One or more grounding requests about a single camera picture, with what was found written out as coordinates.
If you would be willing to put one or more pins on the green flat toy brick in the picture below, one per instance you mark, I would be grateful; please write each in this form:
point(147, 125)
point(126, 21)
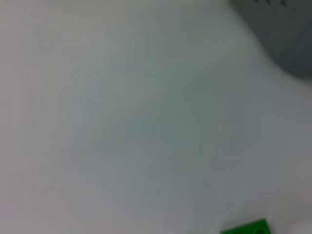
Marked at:
point(248, 228)

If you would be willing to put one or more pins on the grey perforated storage basket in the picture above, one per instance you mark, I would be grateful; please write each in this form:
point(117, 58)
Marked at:
point(287, 31)

